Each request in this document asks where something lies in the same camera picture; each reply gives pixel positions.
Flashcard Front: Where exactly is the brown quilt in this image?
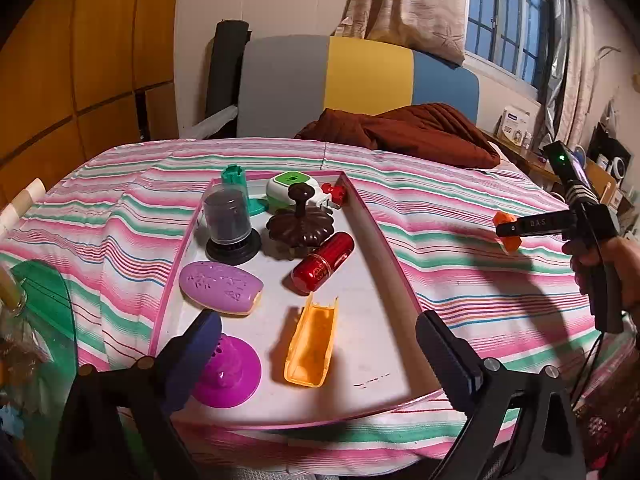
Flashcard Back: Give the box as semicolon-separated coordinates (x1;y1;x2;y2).
295;102;501;170

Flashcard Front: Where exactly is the purple funnel-shaped toy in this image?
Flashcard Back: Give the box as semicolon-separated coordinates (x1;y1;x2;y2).
192;335;262;407

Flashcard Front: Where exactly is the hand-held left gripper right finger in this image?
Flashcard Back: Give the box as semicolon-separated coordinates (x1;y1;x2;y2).
415;310;586;480

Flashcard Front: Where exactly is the wooden wardrobe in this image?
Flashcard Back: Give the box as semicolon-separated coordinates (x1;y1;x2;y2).
0;0;183;206

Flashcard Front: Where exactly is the red metallic cylinder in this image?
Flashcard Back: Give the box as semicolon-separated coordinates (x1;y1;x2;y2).
291;231;356;295

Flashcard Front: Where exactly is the white green plug-in device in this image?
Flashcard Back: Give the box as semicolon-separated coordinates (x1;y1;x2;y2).
265;171;331;211

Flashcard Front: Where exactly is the wooden side desk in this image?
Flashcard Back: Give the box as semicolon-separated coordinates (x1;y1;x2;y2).
482;129;566;196

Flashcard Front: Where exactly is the yellow glass bottle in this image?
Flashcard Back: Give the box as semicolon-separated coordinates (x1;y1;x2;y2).
0;265;27;317

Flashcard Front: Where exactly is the purple oval soap case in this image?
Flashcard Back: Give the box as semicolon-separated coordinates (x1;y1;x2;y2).
179;260;265;316

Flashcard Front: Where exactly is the orange plastic case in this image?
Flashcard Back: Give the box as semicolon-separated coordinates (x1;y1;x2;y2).
283;292;341;388

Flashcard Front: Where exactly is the pink-rimmed white tray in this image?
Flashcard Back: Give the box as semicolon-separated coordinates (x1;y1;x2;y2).
149;170;446;431

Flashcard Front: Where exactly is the orange building block toy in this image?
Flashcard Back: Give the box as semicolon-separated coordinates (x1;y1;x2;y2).
492;211;523;255

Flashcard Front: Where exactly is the small red block toy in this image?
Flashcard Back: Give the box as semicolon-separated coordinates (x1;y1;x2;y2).
320;182;347;210

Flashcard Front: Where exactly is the pink green striped blanket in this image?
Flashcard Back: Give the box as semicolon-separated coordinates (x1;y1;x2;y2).
0;137;631;471

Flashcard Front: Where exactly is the grey yellow blue headboard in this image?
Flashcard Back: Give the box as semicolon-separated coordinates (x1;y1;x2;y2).
236;35;481;140

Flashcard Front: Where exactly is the barred window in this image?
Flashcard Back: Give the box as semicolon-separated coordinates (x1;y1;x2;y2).
465;0;556;93

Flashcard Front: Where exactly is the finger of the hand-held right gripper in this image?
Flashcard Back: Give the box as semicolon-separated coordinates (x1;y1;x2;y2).
496;210;581;238

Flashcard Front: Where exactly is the beige starfish-print curtain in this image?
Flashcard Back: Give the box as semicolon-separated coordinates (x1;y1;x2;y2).
337;0;468;66

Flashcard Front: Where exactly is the person's right hand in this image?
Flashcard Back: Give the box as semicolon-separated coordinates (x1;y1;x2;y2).
561;234;640;313

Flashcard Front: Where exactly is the green glass table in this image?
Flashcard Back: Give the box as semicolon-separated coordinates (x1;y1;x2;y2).
10;259;78;376

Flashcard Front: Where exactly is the grey bed frame rail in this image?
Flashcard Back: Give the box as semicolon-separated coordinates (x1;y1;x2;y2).
192;105;238;140

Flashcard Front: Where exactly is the cream bed corner post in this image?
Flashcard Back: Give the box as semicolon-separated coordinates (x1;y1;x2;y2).
0;177;47;233

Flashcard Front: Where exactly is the green stamp toy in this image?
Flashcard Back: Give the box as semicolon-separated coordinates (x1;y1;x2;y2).
220;164;271;216

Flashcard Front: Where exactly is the brown flower-shaped lid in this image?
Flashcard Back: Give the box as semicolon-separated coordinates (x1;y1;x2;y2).
265;185;335;256

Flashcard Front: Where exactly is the pale pink pillow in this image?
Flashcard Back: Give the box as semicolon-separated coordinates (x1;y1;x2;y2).
487;140;516;168

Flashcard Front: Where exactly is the silver foil curtain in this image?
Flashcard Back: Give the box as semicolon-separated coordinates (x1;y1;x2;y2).
537;0;571;153

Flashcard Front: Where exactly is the white printed box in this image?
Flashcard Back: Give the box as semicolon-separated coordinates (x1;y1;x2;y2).
500;106;532;143

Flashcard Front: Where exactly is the pale patterned curtain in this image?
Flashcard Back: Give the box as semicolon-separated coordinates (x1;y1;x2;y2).
565;0;601;151

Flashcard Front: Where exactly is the black and purple toy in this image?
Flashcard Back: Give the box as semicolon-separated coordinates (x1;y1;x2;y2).
202;185;262;266

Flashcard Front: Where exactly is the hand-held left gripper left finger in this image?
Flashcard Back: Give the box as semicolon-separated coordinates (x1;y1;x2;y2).
50;309;223;480

